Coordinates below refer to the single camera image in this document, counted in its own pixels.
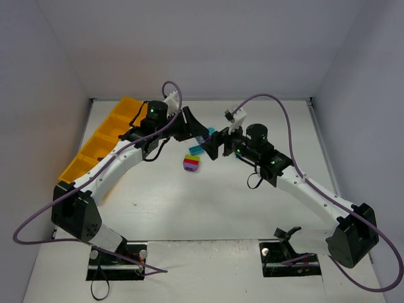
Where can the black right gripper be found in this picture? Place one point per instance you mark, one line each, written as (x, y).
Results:
(226, 143)

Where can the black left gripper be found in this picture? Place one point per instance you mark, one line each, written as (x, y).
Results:
(184, 124)

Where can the purple small lego cube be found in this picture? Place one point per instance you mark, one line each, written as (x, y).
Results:
(202, 139)

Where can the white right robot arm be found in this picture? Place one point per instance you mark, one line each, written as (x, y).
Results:
(347, 237)

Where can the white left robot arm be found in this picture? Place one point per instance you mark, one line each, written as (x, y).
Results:
(75, 208)

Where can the teal flat lego brick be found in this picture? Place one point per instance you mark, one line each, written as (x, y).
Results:
(196, 150)

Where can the striped lego stack purple base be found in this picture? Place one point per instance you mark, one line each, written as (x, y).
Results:
(191, 163)

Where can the yellow divided plastic tray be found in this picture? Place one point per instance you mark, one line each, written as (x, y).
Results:
(108, 120)

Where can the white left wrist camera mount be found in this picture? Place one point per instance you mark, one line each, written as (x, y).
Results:
(172, 102)

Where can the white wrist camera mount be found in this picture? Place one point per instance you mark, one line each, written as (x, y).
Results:
(235, 117)
(172, 102)

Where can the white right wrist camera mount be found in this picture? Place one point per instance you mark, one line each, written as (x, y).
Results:
(235, 117)

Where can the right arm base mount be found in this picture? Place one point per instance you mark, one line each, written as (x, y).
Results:
(279, 260)

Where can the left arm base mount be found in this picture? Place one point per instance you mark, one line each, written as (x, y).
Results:
(102, 265)

